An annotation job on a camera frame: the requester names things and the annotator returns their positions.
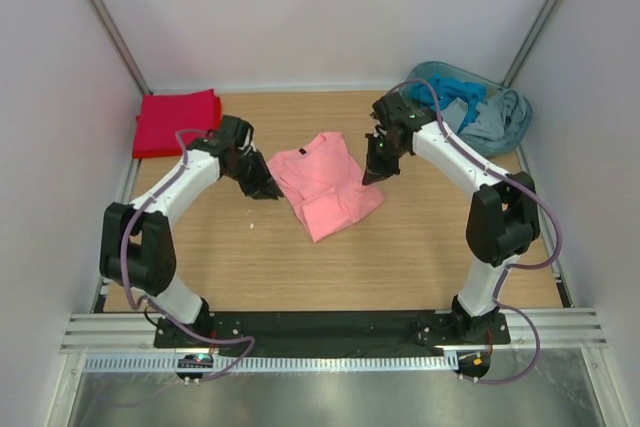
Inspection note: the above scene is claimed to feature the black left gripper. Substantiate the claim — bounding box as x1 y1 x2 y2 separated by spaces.
226 149 283 200

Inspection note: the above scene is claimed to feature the pink t shirt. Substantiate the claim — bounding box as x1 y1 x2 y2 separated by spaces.
268 132 384 243

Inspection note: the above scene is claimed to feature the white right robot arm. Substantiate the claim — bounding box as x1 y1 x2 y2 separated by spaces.
362 122 539 343

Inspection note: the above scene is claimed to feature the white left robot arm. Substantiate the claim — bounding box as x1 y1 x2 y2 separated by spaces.
99 122 283 347

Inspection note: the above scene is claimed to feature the folded red t shirt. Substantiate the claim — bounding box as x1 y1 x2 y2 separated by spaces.
131 88 223 161

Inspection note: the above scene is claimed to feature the folded magenta t shirt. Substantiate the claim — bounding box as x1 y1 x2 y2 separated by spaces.
131 89 217 156

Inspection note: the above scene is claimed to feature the teal plastic bin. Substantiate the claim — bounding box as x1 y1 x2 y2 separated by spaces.
400 61 533 158

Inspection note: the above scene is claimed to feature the grey blue t shirt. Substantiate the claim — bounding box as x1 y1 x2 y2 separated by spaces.
456 90 532 152

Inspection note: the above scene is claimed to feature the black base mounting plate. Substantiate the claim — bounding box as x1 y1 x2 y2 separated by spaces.
152 309 512 359

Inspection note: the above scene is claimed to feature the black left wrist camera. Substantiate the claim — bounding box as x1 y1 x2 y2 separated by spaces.
214 115 254 151

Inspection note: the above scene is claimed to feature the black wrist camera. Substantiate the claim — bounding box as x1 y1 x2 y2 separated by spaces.
214 115 254 151
371 92 420 127

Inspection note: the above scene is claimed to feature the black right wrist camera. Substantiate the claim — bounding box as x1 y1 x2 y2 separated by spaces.
371 92 420 127

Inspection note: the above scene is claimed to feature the white slotted cable duct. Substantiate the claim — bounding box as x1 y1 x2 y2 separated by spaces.
84 353 458 375

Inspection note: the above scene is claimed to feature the aluminium frame rail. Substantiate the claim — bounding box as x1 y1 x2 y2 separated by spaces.
60 308 607 353

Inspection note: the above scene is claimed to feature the left rear aluminium post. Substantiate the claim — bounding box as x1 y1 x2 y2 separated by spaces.
86 0 152 95

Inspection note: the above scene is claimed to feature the aluminium post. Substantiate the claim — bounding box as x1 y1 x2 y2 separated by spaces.
86 0 152 95
501 0 563 88

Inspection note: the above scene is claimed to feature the right rear aluminium post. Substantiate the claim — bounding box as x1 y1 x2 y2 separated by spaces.
501 0 563 88

